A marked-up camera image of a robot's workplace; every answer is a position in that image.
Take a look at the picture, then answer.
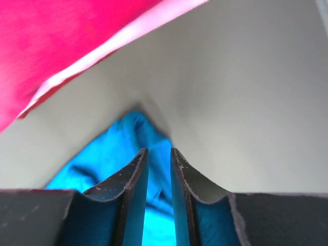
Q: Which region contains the folded red t-shirt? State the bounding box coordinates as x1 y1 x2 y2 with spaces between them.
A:
17 83 65 119

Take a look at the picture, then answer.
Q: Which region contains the blue t-shirt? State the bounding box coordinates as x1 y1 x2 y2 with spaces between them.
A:
46 111 176 245

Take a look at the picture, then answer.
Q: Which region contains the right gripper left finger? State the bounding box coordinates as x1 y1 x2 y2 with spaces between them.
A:
1 149 148 245

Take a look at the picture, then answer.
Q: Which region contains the folded pink t-shirt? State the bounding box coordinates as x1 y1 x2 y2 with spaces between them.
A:
1 1 201 130

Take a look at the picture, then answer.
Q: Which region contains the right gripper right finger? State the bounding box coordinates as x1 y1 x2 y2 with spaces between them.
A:
171 148 327 245

